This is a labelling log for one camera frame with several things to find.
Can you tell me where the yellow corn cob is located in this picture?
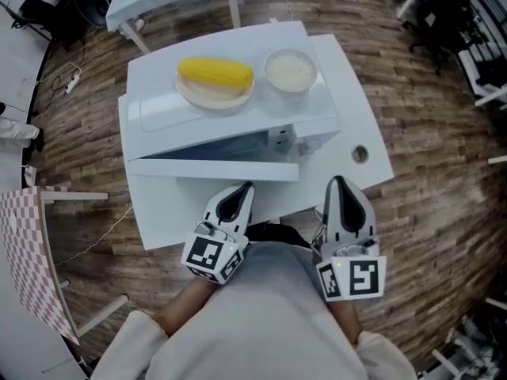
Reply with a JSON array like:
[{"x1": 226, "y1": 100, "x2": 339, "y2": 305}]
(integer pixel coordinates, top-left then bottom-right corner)
[{"x1": 177, "y1": 56, "x2": 254, "y2": 92}]

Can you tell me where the beige round plate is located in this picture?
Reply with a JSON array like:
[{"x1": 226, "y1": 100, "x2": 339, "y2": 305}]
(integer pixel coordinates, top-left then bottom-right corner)
[{"x1": 173, "y1": 73, "x2": 255, "y2": 112}]

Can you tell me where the person's left forearm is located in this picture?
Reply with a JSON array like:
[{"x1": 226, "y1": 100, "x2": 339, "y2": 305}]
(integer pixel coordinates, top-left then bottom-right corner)
[{"x1": 156, "y1": 277, "x2": 223, "y2": 338}]

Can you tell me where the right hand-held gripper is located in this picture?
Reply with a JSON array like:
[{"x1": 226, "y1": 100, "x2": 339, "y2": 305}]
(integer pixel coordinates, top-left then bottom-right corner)
[{"x1": 315, "y1": 175, "x2": 389, "y2": 303}]

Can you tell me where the white microwave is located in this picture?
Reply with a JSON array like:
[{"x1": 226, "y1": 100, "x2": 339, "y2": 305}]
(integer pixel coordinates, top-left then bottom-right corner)
[{"x1": 118, "y1": 20, "x2": 342, "y2": 169}]

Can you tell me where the black office chair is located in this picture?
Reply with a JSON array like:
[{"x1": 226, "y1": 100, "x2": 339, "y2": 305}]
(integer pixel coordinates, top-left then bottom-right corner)
[{"x1": 407, "y1": 0, "x2": 476, "y2": 74}]

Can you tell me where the pink checkered table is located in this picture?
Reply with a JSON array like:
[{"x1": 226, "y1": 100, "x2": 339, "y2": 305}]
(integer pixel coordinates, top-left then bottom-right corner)
[{"x1": 0, "y1": 185, "x2": 130, "y2": 346}]

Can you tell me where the person's black trouser leg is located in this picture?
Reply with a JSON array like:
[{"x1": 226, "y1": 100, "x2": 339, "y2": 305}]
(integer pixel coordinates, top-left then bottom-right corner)
[{"x1": 245, "y1": 222, "x2": 314, "y2": 249}]

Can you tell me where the black cable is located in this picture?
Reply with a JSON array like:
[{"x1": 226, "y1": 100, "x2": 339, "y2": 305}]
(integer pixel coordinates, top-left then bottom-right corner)
[{"x1": 37, "y1": 73, "x2": 74, "y2": 114}]

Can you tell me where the long white cable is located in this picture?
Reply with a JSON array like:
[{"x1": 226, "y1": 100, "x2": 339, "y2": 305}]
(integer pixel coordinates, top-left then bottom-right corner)
[{"x1": 53, "y1": 206, "x2": 134, "y2": 268}]

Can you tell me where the wooden coat rack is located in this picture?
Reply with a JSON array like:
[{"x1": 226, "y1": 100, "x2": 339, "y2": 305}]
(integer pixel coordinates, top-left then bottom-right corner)
[{"x1": 0, "y1": 0, "x2": 52, "y2": 41}]

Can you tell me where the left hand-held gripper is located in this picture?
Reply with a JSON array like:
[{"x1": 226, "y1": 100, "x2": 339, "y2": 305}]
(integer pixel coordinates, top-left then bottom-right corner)
[{"x1": 181, "y1": 181, "x2": 256, "y2": 286}]

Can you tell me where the person's light shirt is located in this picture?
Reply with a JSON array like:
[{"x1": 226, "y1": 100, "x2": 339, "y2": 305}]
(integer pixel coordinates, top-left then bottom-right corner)
[{"x1": 90, "y1": 240, "x2": 419, "y2": 380}]

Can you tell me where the white rice bowl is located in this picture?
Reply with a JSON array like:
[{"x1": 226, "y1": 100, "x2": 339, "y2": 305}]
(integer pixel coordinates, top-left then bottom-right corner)
[{"x1": 264, "y1": 48, "x2": 319, "y2": 93}]

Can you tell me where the white rectangular table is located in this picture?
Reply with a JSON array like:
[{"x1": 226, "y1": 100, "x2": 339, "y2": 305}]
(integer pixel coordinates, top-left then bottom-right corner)
[{"x1": 117, "y1": 33, "x2": 395, "y2": 252}]

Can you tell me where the person's right forearm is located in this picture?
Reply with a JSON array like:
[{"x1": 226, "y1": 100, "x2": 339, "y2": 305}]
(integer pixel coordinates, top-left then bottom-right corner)
[{"x1": 328, "y1": 299, "x2": 361, "y2": 346}]

